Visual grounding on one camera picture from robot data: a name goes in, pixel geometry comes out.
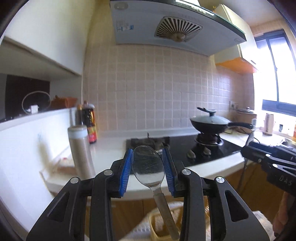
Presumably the black gas stove top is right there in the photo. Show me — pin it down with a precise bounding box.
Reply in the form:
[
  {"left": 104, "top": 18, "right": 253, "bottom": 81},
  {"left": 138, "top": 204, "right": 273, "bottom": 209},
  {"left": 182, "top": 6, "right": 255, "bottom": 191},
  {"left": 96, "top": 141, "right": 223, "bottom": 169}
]
[{"left": 126, "top": 135, "right": 241, "bottom": 167}]

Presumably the white cable loop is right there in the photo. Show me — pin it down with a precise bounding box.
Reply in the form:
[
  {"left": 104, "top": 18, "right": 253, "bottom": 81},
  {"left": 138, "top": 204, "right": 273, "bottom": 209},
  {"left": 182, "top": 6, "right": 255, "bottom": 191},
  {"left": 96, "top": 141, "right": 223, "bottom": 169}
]
[{"left": 21, "top": 90, "right": 52, "bottom": 115}]

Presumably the spoon with dark handle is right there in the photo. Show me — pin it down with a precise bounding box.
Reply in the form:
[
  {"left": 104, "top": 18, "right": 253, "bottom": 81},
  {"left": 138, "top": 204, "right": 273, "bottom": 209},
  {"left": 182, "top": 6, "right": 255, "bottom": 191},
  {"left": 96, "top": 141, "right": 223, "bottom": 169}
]
[{"left": 132, "top": 145, "right": 180, "bottom": 240}]

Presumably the upper wall cabinet orange bottom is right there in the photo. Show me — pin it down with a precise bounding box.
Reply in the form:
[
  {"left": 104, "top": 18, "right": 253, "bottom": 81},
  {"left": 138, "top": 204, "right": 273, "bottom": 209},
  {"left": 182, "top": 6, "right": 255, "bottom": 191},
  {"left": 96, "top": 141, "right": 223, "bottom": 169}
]
[{"left": 214, "top": 4, "right": 257, "bottom": 74}]

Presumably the right human hand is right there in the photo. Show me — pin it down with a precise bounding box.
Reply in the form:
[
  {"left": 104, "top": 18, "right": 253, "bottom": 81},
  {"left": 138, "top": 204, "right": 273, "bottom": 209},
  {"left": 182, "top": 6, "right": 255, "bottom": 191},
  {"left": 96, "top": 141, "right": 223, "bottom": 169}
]
[{"left": 273, "top": 192, "right": 295, "bottom": 240}]

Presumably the white electric kettle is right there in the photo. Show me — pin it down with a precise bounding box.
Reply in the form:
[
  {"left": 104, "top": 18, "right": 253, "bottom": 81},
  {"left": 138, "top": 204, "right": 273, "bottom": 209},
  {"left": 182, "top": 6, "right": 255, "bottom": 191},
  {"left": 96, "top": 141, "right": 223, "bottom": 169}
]
[{"left": 263, "top": 113, "right": 274, "bottom": 136}]

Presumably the wall power socket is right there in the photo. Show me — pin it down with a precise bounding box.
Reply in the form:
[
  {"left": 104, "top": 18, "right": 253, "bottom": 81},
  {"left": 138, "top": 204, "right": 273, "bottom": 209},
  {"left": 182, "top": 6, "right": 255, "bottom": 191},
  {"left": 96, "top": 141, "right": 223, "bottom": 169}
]
[{"left": 230, "top": 101, "right": 238, "bottom": 109}]

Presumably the orange basket on ledge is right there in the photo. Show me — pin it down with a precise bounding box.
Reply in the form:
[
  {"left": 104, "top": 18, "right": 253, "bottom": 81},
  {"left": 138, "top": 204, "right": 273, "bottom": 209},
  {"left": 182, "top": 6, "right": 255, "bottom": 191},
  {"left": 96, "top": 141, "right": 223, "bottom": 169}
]
[{"left": 50, "top": 95, "right": 78, "bottom": 109}]

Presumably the window frame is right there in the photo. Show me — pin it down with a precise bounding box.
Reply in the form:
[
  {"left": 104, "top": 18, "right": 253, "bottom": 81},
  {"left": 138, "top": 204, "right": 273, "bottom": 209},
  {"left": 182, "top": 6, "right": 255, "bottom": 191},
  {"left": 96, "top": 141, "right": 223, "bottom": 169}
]
[{"left": 254, "top": 29, "right": 295, "bottom": 116}]

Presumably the black power cable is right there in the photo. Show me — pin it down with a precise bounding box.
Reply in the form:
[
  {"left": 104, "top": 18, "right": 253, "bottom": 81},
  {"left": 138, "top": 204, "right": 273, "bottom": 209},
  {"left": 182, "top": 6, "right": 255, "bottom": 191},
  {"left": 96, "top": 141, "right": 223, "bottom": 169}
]
[{"left": 238, "top": 129, "right": 262, "bottom": 195}]

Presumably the dark soy sauce bottle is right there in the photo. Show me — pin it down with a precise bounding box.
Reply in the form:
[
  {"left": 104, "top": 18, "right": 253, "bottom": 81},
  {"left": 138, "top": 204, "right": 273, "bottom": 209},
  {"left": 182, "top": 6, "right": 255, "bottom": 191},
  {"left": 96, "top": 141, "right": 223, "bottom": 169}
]
[{"left": 82, "top": 100, "right": 97, "bottom": 144}]

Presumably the steel thermos bottle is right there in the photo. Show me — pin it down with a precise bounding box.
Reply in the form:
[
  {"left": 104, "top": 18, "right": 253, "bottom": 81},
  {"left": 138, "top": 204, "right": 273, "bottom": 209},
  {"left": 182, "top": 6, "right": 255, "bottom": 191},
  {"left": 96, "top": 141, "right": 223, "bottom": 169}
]
[{"left": 68, "top": 125, "right": 96, "bottom": 180}]

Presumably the white range hood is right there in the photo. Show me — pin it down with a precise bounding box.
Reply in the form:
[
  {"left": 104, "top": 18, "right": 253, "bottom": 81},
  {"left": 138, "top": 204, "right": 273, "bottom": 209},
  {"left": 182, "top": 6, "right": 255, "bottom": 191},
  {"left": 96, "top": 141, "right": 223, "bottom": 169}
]
[{"left": 110, "top": 1, "right": 246, "bottom": 56}]

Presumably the striped woven placemat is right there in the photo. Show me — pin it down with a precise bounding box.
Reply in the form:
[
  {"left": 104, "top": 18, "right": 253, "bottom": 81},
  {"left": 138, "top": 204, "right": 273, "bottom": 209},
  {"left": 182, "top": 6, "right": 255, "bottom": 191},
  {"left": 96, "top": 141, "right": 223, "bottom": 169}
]
[{"left": 122, "top": 201, "right": 275, "bottom": 240}]

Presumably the rice cooker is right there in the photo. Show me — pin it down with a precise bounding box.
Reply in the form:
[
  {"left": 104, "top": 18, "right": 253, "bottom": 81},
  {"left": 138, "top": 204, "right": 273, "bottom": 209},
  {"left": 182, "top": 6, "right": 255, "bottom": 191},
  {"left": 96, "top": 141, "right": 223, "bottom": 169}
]
[{"left": 235, "top": 108, "right": 257, "bottom": 124}]

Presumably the tan plastic utensil basket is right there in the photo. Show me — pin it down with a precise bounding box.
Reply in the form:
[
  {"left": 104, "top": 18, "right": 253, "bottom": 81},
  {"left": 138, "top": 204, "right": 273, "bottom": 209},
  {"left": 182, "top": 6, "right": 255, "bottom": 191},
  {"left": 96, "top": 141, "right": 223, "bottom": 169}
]
[{"left": 149, "top": 206, "right": 183, "bottom": 241}]

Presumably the black wok with lid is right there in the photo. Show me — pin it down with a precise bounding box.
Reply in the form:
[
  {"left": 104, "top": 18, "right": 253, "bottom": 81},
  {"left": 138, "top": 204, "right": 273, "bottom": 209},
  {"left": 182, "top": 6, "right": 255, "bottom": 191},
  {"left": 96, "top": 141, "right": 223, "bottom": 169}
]
[{"left": 190, "top": 107, "right": 254, "bottom": 135}]

